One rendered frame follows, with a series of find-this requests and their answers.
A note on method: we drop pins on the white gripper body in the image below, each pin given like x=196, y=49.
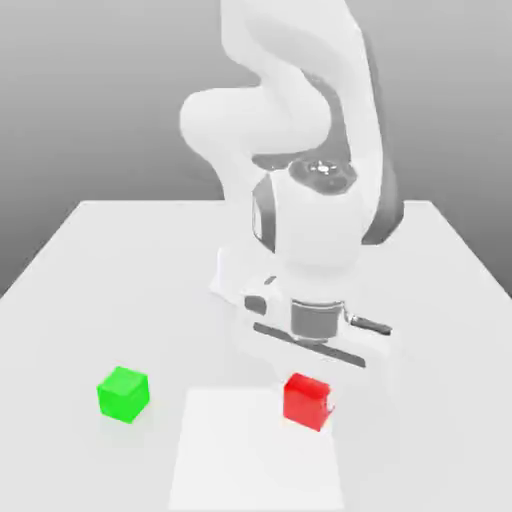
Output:
x=320, y=354

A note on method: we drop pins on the small red cube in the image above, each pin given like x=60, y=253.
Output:
x=302, y=402

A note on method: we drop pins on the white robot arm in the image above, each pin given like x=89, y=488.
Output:
x=320, y=224

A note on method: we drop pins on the small green cube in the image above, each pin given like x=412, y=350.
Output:
x=122, y=395

